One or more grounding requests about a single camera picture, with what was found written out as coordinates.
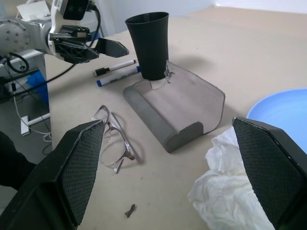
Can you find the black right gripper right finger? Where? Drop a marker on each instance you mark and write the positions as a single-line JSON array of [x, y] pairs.
[[271, 167]]

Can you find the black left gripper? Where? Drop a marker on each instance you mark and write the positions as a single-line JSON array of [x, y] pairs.
[[72, 31]]

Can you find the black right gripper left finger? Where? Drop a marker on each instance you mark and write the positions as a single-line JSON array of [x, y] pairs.
[[72, 172]]

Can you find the white marker with black cap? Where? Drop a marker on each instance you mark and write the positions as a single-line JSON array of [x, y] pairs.
[[117, 66]]

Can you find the white marker with blue cap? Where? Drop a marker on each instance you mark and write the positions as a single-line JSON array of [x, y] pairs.
[[115, 77]]

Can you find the white tissue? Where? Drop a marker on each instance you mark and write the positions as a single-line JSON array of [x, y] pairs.
[[223, 191]]

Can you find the clear frame eyeglasses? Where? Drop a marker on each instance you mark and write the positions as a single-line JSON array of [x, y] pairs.
[[126, 148]]

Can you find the grey glasses case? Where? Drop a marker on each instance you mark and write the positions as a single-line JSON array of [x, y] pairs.
[[177, 107]]

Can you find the black tapered cup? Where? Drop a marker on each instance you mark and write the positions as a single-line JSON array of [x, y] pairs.
[[149, 45]]

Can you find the light blue round plate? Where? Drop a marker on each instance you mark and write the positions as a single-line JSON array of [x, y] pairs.
[[280, 107]]

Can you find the black rounded shape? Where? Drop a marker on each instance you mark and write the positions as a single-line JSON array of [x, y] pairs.
[[12, 163]]

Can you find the blue bin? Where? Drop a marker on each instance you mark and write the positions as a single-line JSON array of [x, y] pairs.
[[38, 83]]

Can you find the small dark scrap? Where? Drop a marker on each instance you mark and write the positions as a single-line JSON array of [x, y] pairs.
[[130, 210]]

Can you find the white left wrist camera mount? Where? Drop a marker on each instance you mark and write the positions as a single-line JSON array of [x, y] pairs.
[[56, 16]]

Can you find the white table frame leg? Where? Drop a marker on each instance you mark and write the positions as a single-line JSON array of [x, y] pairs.
[[47, 95]]

